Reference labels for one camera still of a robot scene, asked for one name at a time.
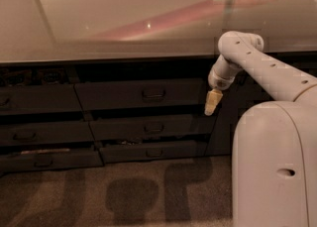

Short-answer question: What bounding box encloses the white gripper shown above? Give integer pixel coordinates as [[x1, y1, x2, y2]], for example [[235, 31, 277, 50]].
[[204, 67, 234, 116]]

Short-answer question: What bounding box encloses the dark drawer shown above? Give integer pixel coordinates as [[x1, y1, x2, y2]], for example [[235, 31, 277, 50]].
[[74, 78, 207, 110], [0, 121, 93, 146], [89, 114, 216, 141], [0, 149, 103, 172], [0, 84, 81, 115], [100, 140, 207, 163]]

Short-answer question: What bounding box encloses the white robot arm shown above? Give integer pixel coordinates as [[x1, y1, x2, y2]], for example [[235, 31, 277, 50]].
[[205, 31, 317, 227]]

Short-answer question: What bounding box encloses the dark cabinet frame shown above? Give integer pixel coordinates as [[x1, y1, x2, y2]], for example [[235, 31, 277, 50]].
[[0, 51, 317, 173]]

